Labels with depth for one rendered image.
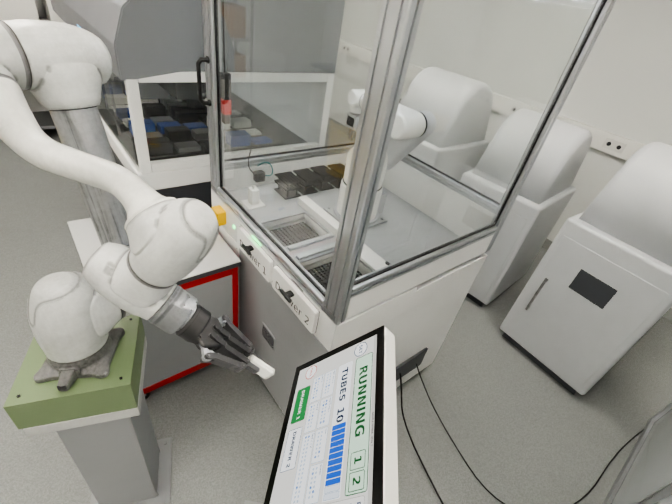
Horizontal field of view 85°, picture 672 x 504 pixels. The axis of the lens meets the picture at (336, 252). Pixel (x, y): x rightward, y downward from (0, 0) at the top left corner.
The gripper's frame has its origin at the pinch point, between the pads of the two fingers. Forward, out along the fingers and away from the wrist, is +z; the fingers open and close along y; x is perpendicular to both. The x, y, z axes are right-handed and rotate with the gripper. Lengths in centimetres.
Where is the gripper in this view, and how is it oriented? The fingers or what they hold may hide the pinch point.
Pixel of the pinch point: (259, 367)
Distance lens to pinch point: 90.6
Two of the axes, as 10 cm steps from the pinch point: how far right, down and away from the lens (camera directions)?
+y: 0.6, -5.5, 8.3
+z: 6.9, 6.3, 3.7
